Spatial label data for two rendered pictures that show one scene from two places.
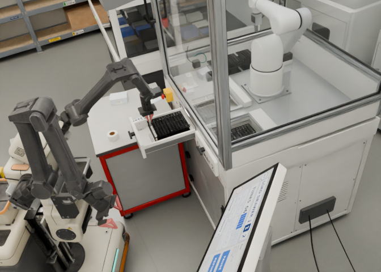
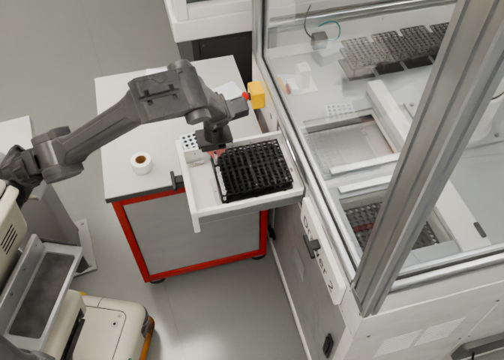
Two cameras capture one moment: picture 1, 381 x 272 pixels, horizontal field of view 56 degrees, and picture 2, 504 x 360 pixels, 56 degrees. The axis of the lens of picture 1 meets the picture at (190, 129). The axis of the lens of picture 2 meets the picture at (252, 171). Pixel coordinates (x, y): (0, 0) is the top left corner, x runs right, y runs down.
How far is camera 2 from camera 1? 0.83 m
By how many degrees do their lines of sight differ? 12
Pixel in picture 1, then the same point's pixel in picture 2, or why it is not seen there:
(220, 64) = (447, 151)
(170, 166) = (241, 219)
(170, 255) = not seen: outside the picture
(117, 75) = (153, 111)
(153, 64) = (233, 20)
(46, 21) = not seen: outside the picture
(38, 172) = not seen: outside the picture
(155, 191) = (208, 251)
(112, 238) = (123, 338)
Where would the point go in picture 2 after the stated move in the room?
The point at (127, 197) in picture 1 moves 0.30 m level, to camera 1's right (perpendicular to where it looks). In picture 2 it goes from (158, 258) to (230, 259)
